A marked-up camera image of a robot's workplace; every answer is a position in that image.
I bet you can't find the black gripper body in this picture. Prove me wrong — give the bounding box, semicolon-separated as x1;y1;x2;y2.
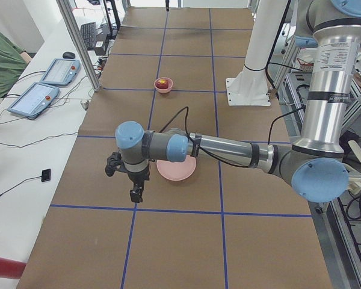
128;167;150;191
165;0;170;11

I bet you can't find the red apple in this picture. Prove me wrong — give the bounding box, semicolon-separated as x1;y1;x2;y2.
155;78;170;90

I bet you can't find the pink bowl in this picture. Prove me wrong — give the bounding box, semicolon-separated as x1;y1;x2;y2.
154;77;173;94

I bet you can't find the pink plate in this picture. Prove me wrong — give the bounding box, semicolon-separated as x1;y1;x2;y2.
156;156;197;181

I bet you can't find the black keyboard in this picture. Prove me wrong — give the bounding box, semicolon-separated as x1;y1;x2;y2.
80;22;96;50

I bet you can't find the black phone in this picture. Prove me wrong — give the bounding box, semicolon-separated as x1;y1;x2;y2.
41;169;52;182

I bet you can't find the brown table mat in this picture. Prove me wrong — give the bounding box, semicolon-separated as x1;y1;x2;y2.
18;8;332;288

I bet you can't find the black computer mouse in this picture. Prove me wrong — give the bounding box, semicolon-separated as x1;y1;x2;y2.
62;51;76;59

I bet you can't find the far teach pendant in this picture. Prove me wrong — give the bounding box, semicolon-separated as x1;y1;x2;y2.
40;58;81;86

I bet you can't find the teach pendant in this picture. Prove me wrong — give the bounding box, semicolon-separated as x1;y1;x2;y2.
7;82;60;119
40;58;81;86

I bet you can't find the near teach pendant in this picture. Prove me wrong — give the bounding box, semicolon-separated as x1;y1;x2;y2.
7;82;60;119

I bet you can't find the red bottle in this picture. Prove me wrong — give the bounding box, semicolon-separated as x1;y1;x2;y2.
0;257;26;279

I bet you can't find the person in green shirt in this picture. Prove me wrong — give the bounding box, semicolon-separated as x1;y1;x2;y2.
0;32;32;98

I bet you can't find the grey office chair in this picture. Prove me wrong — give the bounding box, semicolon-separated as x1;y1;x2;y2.
336;140;361;211

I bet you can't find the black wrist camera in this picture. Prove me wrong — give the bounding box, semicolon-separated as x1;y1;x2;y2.
105;152;126;177

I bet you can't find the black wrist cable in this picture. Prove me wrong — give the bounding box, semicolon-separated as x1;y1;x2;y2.
159;106;307;168

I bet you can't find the aluminium frame post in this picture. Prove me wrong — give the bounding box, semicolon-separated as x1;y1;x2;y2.
56;0;100;92

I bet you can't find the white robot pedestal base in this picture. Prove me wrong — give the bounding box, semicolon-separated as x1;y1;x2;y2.
226;0;289;107

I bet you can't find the aluminium side frame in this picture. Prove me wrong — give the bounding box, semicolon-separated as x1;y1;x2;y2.
275;43;361;288

